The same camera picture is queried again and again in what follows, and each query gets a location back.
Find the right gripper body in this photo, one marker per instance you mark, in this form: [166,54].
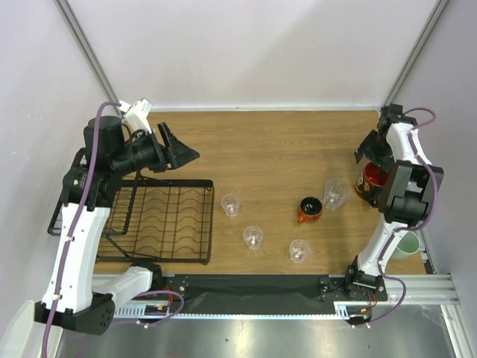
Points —
[371,148]

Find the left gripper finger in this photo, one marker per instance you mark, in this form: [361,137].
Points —
[178,154]
[166,134]

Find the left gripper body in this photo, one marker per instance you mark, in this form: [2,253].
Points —
[146,151]

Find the black skull mug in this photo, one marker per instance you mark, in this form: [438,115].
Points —
[370,184]

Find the small orange mug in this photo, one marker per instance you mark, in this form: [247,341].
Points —
[309,210]

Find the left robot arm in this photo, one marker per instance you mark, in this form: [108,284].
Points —
[89,189]

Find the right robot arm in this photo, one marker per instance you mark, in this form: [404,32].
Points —
[406,202]

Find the clear faceted glass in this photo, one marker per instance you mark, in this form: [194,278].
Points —
[336,192]

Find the clear plastic cup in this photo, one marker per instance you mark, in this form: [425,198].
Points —
[230,204]
[253,237]
[299,251]

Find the pale green cup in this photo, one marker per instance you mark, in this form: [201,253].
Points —
[408,246]

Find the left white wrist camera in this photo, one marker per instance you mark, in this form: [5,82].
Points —
[136,114]

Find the black wire dish rack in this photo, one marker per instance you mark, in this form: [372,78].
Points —
[160,221]

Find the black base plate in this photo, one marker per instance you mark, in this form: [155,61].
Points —
[264,289]

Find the aluminium frame rail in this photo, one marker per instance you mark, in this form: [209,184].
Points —
[79,35]

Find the white slotted cable duct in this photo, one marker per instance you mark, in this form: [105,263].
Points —
[332,310]

